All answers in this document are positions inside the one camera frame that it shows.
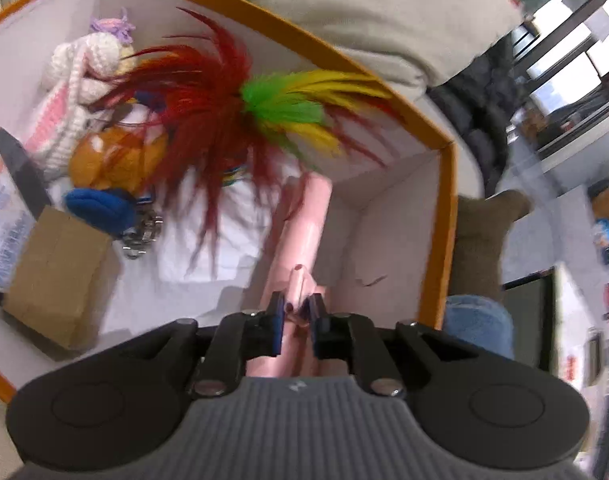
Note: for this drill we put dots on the blue jeans leg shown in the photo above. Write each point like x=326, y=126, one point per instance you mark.
x=479, y=322

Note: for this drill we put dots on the pink handheld stick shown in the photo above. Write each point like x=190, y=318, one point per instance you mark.
x=304, y=230

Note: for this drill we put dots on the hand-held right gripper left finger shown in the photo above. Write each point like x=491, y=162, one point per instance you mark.
x=277, y=327

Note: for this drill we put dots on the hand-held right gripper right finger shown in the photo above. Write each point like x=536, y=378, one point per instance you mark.
x=318, y=327

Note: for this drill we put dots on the red yellow green feather toy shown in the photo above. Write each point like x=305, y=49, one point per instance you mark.
x=209, y=110

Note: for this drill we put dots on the orange plush toy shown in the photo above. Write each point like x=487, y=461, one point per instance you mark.
x=109, y=160

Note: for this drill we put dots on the white pink crochet bunny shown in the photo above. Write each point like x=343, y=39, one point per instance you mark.
x=79, y=75

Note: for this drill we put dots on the metal keyring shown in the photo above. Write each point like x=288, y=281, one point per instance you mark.
x=144, y=235

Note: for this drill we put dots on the black padded jacket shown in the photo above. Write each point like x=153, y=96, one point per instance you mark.
x=474, y=125

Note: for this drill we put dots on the orange storage box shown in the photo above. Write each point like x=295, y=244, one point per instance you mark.
x=384, y=240

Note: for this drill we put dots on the blue fabric pouch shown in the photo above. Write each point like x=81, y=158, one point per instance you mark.
x=99, y=210

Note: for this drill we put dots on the dark screen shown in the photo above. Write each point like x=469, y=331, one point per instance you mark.
x=529, y=320

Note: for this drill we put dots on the brown cardboard box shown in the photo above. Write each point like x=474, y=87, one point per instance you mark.
x=54, y=270

